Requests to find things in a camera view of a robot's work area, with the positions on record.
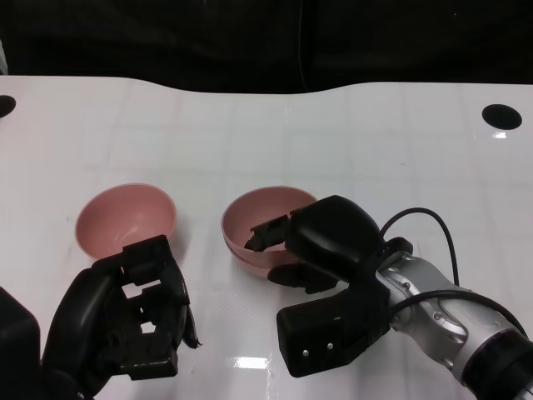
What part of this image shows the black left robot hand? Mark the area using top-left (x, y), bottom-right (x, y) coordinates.
top-left (43, 235), bottom-right (204, 395)

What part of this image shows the black backdrop curtain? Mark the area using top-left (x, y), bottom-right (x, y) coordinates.
top-left (0, 0), bottom-right (533, 95)

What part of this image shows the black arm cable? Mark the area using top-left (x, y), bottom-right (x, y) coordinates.
top-left (380, 207), bottom-right (530, 334)

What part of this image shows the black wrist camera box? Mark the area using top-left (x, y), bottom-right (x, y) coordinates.
top-left (276, 236), bottom-right (416, 378)

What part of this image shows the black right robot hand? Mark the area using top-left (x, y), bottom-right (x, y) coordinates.
top-left (245, 194), bottom-right (386, 295)

